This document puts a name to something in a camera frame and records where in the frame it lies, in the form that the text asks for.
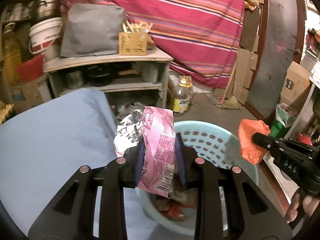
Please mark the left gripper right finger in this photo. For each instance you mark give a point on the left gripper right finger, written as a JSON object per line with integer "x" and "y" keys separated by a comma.
{"x": 229, "y": 203}

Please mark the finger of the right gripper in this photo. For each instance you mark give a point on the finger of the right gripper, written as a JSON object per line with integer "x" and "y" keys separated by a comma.
{"x": 262, "y": 140}

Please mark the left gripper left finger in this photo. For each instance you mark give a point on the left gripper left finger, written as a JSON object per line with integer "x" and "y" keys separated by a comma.
{"x": 90, "y": 205}

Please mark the orange plastic bag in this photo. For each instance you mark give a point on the orange plastic bag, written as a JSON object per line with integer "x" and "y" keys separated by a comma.
{"x": 248, "y": 149}

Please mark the pink foil snack wrapper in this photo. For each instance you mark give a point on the pink foil snack wrapper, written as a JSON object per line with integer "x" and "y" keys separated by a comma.
{"x": 156, "y": 126}

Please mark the brown paper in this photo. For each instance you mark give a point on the brown paper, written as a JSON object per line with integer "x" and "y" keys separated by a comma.
{"x": 180, "y": 194}

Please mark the green trash bin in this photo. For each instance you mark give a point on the green trash bin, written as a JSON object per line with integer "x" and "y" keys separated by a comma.
{"x": 285, "y": 116}

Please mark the light blue plastic basket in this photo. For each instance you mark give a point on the light blue plastic basket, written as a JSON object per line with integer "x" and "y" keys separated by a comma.
{"x": 213, "y": 143}

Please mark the straw broom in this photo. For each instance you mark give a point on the straw broom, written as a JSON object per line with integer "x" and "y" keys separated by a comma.
{"x": 229, "y": 102}

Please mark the cardboard box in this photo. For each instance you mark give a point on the cardboard box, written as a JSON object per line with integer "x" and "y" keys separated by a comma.
{"x": 296, "y": 86}

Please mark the blue tablecloth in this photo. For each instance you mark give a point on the blue tablecloth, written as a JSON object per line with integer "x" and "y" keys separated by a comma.
{"x": 44, "y": 146}

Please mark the cooking oil bottle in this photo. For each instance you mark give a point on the cooking oil bottle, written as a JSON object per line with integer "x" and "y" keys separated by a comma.
{"x": 181, "y": 95}

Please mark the yellow egg tray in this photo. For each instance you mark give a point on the yellow egg tray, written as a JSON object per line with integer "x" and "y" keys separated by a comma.
{"x": 6, "y": 111}

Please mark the red striped blanket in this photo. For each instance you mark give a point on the red striped blanket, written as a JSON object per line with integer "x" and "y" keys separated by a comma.
{"x": 202, "y": 36}

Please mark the wooden shelf unit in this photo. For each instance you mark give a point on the wooden shelf unit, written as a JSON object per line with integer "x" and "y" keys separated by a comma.
{"x": 68, "y": 74}

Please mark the red plastic basin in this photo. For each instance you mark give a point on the red plastic basin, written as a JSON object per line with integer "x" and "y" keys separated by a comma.
{"x": 31, "y": 69}

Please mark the yellow utensil holder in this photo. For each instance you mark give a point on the yellow utensil holder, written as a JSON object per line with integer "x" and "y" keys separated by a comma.
{"x": 135, "y": 39}

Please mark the white plastic bucket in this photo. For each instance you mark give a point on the white plastic bucket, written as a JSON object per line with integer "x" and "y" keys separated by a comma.
{"x": 45, "y": 38}

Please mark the grey fabric bag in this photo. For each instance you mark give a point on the grey fabric bag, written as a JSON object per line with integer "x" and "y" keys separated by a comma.
{"x": 92, "y": 30}

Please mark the yellow oil jug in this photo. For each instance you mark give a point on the yellow oil jug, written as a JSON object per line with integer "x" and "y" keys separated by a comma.
{"x": 11, "y": 52}

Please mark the metal pot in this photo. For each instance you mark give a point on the metal pot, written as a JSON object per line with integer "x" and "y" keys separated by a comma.
{"x": 45, "y": 9}

